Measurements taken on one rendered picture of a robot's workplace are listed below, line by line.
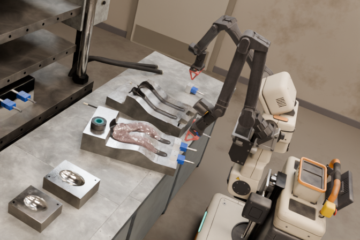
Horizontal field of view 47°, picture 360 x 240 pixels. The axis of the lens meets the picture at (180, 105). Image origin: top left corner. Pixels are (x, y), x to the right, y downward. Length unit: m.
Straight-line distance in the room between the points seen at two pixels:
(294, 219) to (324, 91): 2.87
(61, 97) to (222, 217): 1.27
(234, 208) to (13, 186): 1.51
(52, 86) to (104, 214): 1.03
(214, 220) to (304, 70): 2.56
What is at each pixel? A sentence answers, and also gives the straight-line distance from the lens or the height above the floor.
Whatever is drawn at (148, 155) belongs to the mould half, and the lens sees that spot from 2.15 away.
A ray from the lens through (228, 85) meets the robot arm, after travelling 1.93.
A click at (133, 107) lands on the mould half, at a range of 2.46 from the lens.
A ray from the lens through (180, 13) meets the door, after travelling 4.86.
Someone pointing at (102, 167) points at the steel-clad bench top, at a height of 0.80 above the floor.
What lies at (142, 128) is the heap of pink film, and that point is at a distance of 2.25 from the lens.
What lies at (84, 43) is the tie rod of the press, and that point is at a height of 1.07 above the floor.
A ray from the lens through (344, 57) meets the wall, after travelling 4.81.
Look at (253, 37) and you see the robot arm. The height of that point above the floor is 1.62.
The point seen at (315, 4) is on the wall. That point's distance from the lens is 4.63.
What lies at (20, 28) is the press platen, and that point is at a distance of 2.18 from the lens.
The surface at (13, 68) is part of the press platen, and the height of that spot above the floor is 1.04.
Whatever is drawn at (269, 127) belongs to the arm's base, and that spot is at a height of 1.23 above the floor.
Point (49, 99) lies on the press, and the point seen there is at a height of 0.78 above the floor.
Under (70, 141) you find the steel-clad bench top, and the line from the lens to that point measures 2.26.
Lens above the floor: 2.26
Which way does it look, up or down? 32 degrees down
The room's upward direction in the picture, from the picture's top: 17 degrees clockwise
